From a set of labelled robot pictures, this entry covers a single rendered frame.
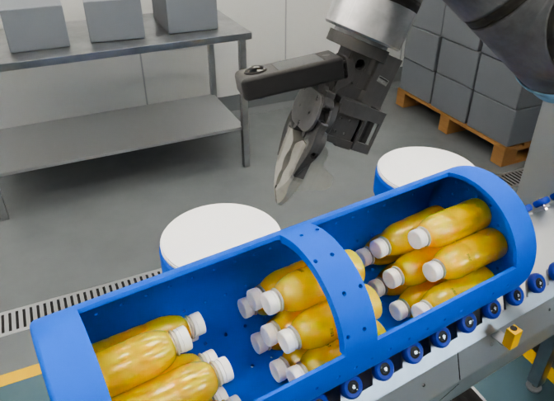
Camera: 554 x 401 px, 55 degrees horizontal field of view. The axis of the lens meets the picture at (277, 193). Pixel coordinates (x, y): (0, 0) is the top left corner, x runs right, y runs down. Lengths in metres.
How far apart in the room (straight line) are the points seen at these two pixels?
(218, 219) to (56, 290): 1.65
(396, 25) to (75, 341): 0.55
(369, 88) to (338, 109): 0.05
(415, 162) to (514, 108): 2.24
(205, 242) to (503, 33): 0.86
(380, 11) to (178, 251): 0.77
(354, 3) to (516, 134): 3.31
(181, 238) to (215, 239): 0.08
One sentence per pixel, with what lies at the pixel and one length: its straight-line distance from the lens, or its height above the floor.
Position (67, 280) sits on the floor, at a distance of 2.86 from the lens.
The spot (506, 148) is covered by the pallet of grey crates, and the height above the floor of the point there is 0.14.
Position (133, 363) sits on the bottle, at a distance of 0.81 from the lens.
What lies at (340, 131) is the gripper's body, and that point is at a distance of 0.61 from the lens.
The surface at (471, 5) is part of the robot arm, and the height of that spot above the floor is 1.66.
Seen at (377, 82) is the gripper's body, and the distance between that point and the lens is 0.62.
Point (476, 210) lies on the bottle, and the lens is 1.14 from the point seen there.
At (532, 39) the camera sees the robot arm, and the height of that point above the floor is 1.64.
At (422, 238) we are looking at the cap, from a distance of 1.05.
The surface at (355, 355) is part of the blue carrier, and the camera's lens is 0.88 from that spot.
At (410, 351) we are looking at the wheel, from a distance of 1.09.
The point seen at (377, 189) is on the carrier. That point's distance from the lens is 1.50.
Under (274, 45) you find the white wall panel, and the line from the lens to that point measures 4.37.
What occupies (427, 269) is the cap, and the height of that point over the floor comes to 1.10.
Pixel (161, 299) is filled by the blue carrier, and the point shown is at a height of 1.11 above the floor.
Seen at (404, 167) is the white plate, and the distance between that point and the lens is 1.53.
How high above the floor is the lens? 1.77
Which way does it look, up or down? 32 degrees down
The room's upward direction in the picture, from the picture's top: straight up
